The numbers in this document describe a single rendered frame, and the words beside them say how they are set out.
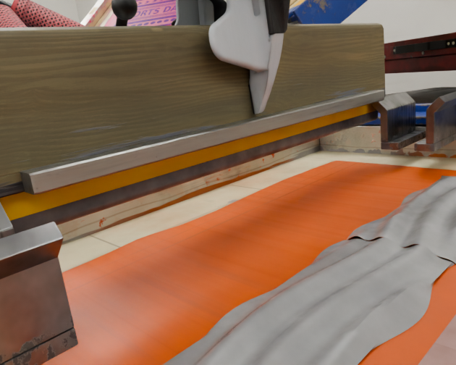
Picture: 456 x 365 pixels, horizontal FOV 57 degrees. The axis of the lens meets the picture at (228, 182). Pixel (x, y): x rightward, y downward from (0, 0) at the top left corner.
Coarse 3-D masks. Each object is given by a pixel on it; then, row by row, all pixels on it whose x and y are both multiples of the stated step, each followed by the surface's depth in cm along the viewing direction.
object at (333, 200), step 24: (336, 168) 48; (360, 168) 47; (384, 168) 46; (408, 168) 45; (264, 192) 42; (288, 192) 41; (312, 192) 40; (336, 192) 39; (360, 192) 39; (384, 192) 38; (408, 192) 37; (240, 216) 36; (264, 216) 35; (288, 216) 35; (312, 216) 34; (336, 216) 33; (360, 216) 33; (384, 216) 32
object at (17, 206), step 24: (312, 120) 38; (336, 120) 40; (240, 144) 32; (144, 168) 26; (168, 168) 27; (24, 192) 21; (48, 192) 22; (72, 192) 23; (96, 192) 24; (24, 216) 21
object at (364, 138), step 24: (312, 144) 57; (336, 144) 57; (360, 144) 54; (240, 168) 48; (264, 168) 51; (168, 192) 41; (192, 192) 43; (96, 216) 36; (120, 216) 38; (72, 240) 35
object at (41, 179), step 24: (360, 96) 39; (240, 120) 30; (264, 120) 30; (288, 120) 32; (144, 144) 24; (168, 144) 24; (192, 144) 25; (216, 144) 27; (48, 168) 20; (72, 168) 20; (96, 168) 21; (120, 168) 22
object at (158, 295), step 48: (144, 240) 33; (192, 240) 32; (240, 240) 31; (288, 240) 30; (336, 240) 29; (96, 288) 26; (144, 288) 25; (192, 288) 25; (240, 288) 24; (432, 288) 22; (96, 336) 21; (144, 336) 21; (192, 336) 20; (432, 336) 18
